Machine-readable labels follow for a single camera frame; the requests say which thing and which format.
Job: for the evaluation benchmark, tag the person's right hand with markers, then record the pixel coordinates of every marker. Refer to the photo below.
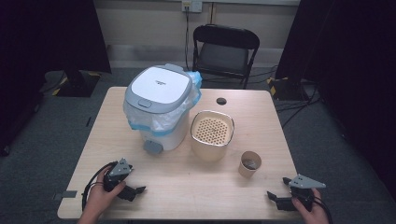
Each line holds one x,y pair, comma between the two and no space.
314,216

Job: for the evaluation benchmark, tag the black folding chair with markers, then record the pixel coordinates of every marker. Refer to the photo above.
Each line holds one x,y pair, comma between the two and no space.
222,57

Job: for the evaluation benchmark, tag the beige strainer container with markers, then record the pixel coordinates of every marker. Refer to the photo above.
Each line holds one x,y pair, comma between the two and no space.
207,151

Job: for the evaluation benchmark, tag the brown paper cup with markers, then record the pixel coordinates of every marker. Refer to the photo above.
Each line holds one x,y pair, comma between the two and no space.
246,171

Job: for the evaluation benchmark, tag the thin brown wall conduit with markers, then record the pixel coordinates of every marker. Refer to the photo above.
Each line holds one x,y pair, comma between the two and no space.
212,12

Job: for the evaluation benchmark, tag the white trash can grey lid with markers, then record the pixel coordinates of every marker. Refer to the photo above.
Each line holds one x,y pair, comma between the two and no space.
160,81

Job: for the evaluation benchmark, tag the white wall outlet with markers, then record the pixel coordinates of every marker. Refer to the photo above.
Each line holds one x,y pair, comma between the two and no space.
192,5

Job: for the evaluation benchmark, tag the person's left hand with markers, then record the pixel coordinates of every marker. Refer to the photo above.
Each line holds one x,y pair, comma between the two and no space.
99,196

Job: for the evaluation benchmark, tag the dark wet tea residue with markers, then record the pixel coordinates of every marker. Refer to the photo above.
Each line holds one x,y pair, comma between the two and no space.
250,164

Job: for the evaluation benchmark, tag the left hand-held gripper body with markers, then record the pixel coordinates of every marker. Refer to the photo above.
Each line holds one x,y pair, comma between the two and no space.
120,169

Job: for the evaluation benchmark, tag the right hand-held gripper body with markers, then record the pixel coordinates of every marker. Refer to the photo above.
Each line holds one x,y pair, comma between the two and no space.
305,183

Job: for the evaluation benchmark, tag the grey tape piece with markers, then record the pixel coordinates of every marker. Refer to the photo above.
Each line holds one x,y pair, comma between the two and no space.
67,194

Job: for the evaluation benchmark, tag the translucent blue-edged trash bag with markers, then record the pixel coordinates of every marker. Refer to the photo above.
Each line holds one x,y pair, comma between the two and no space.
155,119

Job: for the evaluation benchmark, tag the black floor tape strip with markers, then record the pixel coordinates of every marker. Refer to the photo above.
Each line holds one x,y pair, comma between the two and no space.
88,121

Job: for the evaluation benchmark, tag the dark stand base yellow tape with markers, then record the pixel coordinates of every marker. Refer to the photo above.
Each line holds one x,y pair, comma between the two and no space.
286,88
76,84

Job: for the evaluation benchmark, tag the black curtain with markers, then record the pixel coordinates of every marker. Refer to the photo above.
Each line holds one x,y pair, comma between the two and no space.
351,62
46,37

